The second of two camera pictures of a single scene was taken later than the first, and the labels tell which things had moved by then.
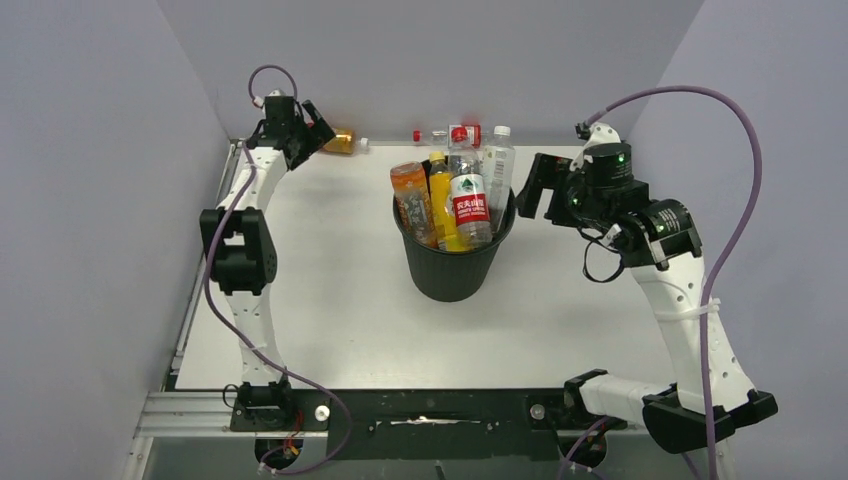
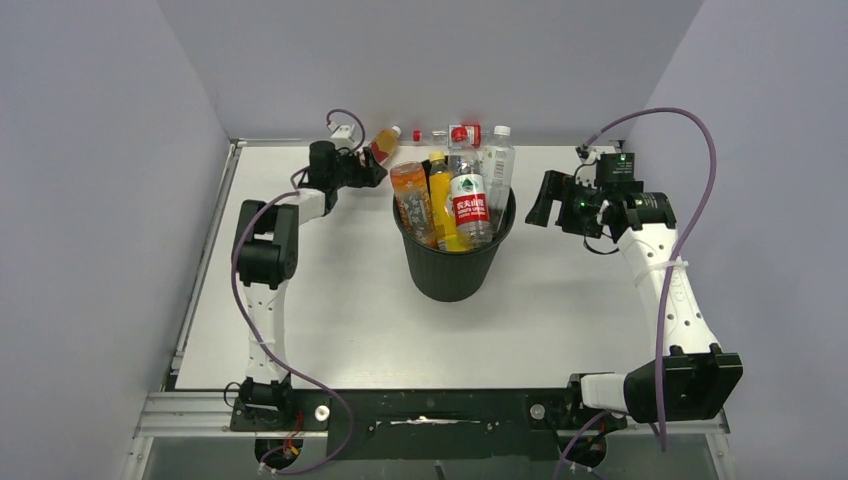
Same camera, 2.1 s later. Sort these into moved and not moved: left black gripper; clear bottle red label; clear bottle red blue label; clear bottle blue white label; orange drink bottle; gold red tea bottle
Moved: gold red tea bottle; left black gripper
Not moved: orange drink bottle; clear bottle red blue label; clear bottle blue white label; clear bottle red label
